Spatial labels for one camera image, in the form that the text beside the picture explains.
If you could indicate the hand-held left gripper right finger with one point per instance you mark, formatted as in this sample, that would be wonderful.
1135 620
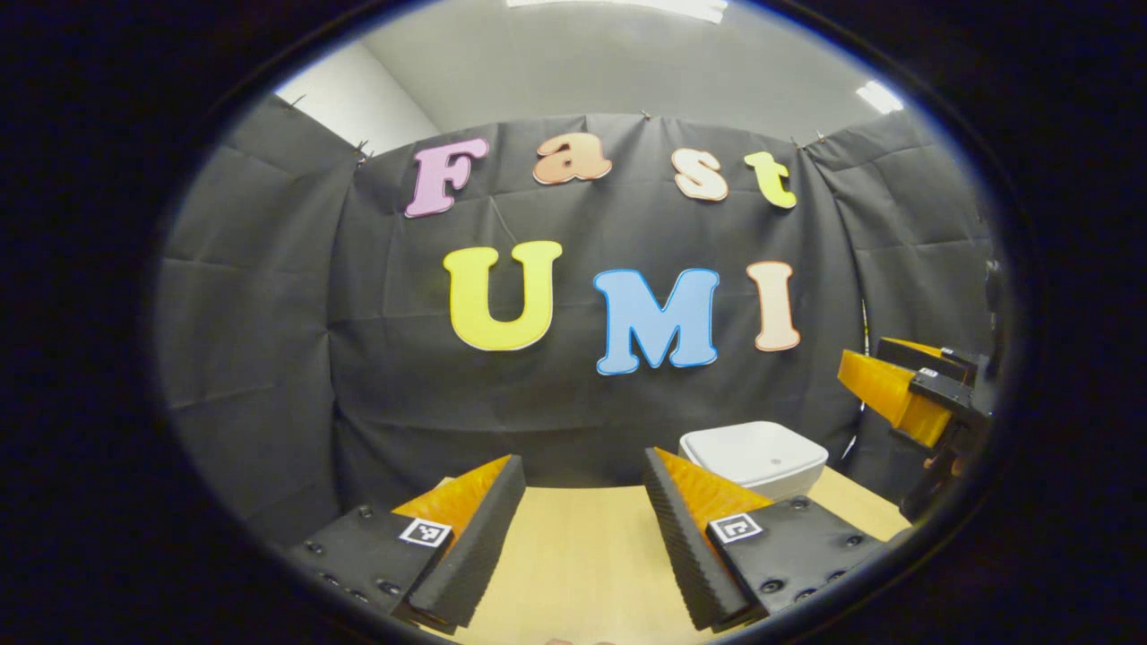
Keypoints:
681 546

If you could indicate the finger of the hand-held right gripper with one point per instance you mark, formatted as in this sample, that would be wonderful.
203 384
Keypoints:
923 358
883 390

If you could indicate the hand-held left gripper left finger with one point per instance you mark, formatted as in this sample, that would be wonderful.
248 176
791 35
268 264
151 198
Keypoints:
479 546

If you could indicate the white desktop garbage bin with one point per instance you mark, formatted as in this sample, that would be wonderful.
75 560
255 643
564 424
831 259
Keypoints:
762 452

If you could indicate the wooden desktop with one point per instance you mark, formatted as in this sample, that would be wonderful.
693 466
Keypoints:
582 555

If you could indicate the ceiling light panel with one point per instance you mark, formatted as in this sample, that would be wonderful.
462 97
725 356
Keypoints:
618 7
878 97

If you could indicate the black backdrop cloth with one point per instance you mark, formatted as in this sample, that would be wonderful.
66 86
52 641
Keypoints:
269 358

